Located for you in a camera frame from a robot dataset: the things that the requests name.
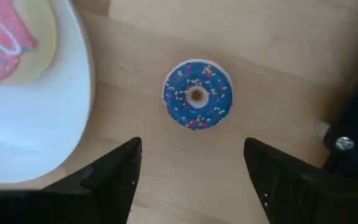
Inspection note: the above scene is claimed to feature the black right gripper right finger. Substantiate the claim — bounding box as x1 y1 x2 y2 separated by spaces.
243 138 347 224

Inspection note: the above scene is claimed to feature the large pink iced donut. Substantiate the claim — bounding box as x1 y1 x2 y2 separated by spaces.
0 0 58 87

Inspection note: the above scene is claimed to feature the white plate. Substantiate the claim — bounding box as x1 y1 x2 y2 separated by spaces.
0 0 94 184

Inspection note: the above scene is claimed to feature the small dark blue sprinkled donut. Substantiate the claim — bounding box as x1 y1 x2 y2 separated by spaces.
162 58 234 131

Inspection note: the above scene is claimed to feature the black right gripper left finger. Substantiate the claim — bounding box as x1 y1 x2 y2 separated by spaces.
42 137 143 224

